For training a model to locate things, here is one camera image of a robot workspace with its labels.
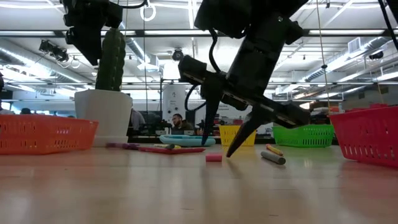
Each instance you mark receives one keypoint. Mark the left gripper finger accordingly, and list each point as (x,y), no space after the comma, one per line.
(90,43)

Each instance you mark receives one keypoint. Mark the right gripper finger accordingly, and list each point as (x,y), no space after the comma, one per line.
(211,112)
(248,124)

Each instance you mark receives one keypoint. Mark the grey crayon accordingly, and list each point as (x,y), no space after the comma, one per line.
(273,157)

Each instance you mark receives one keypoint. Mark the pink eraser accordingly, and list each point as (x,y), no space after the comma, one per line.
(213,157)

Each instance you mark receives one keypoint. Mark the dark red pencil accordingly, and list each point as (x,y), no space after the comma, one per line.
(186,150)

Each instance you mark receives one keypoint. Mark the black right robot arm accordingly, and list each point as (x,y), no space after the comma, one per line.
(224,15)

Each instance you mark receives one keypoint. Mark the yellow plastic bin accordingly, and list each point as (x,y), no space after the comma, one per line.
(227,132)

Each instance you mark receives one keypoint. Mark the person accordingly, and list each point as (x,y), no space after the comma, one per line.
(136,119)
(25,111)
(179,121)

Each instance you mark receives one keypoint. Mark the blue calculator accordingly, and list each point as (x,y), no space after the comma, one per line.
(183,140)

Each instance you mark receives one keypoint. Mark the green plastic bin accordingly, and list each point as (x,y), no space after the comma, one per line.
(308,137)

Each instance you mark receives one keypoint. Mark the cactus in white pot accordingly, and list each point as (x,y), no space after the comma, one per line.
(102,118)

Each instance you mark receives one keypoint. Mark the orange plastic bin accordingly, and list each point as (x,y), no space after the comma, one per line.
(46,133)

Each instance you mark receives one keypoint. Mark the white air vent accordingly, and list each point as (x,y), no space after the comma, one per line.
(354,45)

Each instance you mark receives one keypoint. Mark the red plastic bin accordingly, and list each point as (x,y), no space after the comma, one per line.
(370,137)

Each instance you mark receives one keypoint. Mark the black ceiling speaker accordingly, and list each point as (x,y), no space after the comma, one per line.
(376,55)

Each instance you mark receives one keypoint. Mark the black ceiling dome camera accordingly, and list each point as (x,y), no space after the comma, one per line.
(178,54)

